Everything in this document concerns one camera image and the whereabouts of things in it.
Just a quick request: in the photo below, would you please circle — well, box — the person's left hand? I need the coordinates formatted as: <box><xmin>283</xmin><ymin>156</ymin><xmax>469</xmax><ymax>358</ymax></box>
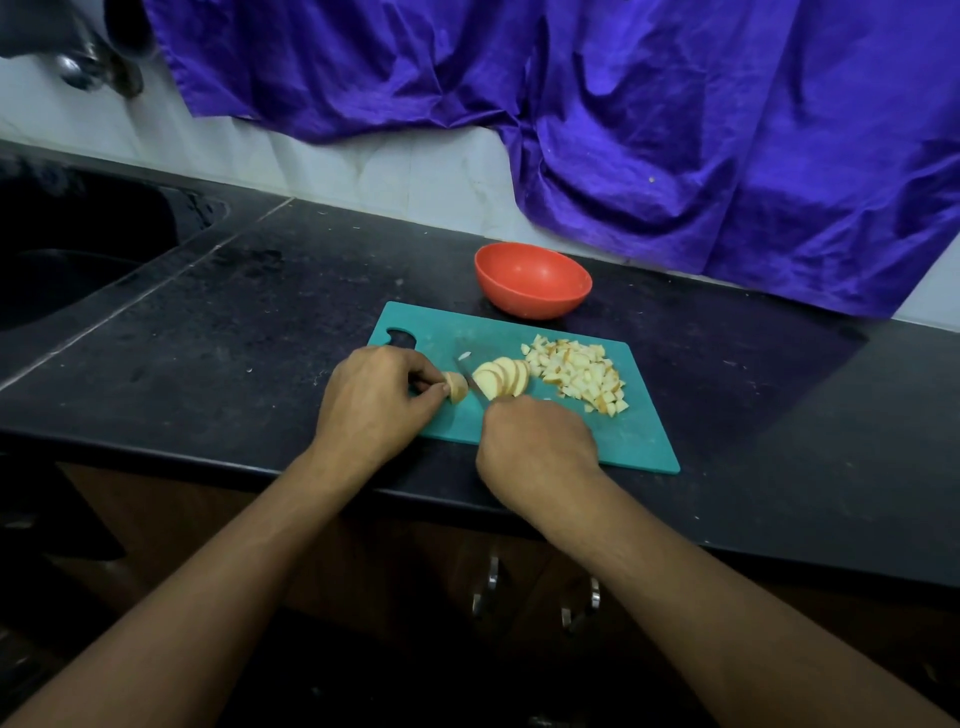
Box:
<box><xmin>307</xmin><ymin>345</ymin><xmax>452</xmax><ymax>489</ymax></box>

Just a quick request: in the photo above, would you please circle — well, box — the person's right hand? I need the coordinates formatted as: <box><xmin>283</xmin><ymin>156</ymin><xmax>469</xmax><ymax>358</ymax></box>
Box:
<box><xmin>475</xmin><ymin>394</ymin><xmax>605</xmax><ymax>519</ymax></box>

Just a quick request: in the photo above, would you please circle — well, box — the pile of diced apple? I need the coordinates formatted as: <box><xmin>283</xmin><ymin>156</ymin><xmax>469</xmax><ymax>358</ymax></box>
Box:
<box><xmin>520</xmin><ymin>333</ymin><xmax>632</xmax><ymax>417</ymax></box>

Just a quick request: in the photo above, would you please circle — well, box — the teal plastic cutting board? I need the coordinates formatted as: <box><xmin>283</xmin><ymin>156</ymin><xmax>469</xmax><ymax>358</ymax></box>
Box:
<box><xmin>367</xmin><ymin>301</ymin><xmax>683</xmax><ymax>476</ymax></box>

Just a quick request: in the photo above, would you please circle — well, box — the orange bowl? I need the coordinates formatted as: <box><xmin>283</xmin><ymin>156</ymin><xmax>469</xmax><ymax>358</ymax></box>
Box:
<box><xmin>474</xmin><ymin>241</ymin><xmax>594</xmax><ymax>321</ymax></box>

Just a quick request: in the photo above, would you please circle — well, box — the person's left forearm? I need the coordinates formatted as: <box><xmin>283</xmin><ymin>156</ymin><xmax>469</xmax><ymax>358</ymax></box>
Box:
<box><xmin>7</xmin><ymin>450</ymin><xmax>362</xmax><ymax>728</ymax></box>

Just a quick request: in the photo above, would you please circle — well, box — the person's right forearm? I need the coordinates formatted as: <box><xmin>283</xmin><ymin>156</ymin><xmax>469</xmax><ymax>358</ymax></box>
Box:
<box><xmin>558</xmin><ymin>468</ymin><xmax>959</xmax><ymax>728</ymax></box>

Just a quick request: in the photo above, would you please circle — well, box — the dark kitchen sink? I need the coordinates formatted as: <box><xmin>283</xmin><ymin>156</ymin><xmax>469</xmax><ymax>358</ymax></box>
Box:
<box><xmin>0</xmin><ymin>157</ymin><xmax>230</xmax><ymax>335</ymax></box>

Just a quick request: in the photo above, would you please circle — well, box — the purple cloth curtain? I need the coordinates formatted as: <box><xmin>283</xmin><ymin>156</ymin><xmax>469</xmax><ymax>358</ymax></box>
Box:
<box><xmin>145</xmin><ymin>0</ymin><xmax>960</xmax><ymax>320</ymax></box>

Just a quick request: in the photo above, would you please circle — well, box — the metal faucet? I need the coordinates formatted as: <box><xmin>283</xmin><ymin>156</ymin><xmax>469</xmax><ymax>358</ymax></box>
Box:
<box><xmin>0</xmin><ymin>15</ymin><xmax>146</xmax><ymax>99</ymax></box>

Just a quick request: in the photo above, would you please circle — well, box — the metal cabinet handle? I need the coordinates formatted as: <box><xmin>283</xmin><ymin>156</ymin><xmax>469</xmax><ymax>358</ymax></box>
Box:
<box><xmin>561</xmin><ymin>577</ymin><xmax>602</xmax><ymax>632</ymax></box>
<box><xmin>471</xmin><ymin>552</ymin><xmax>503</xmax><ymax>617</ymax></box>

